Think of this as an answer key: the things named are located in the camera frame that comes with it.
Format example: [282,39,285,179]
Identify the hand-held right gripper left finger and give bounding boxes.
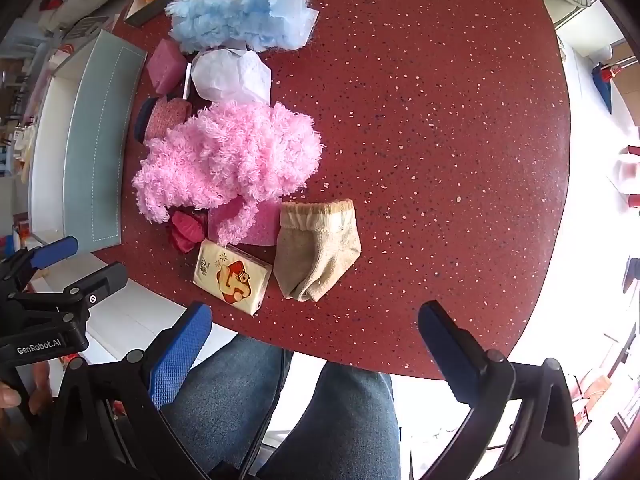
[47,301,261,480]

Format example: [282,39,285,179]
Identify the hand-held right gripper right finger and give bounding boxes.
[417,301,581,480]

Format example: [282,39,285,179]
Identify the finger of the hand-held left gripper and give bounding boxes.
[0,235,80,282]
[55,261,129,312]

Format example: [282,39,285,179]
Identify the cartoon print tissue pack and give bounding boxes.
[192,239,274,317]

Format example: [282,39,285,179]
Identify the white grey storage box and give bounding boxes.
[27,29,148,253]

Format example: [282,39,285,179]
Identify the large pink foam sponge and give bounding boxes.
[235,197,284,247]

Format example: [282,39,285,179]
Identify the beige sock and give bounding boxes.
[273,199,362,303]

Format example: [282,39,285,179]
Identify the pink fluffy cloth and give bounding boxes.
[132,101,323,243]

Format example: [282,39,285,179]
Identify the pink navy striped sock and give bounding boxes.
[133,95,193,144]

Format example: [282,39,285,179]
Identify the small pink foam sponge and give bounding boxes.
[146,38,188,96]

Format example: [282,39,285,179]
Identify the white plastic bag bundle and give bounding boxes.
[190,47,273,107]

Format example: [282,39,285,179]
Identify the blue fluffy cloth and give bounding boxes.
[165,0,321,54]

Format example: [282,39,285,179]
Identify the person's left hand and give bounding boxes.
[0,357,53,417]

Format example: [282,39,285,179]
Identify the red knit item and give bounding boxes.
[167,210,208,254]

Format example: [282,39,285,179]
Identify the person's blue jeans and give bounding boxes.
[160,334,402,480]

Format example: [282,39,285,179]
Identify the grey plastic stool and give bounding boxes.
[65,15,116,41]

